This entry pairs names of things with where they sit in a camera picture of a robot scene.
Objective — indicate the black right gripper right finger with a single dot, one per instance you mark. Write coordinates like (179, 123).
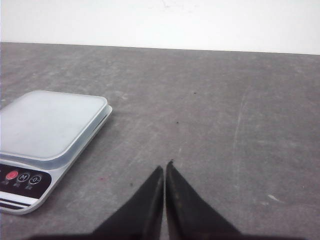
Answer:
(189, 217)

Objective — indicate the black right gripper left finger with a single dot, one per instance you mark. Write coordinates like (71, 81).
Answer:
(140, 218)

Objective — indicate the silver digital kitchen scale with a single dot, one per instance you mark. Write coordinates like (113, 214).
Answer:
(42, 133)

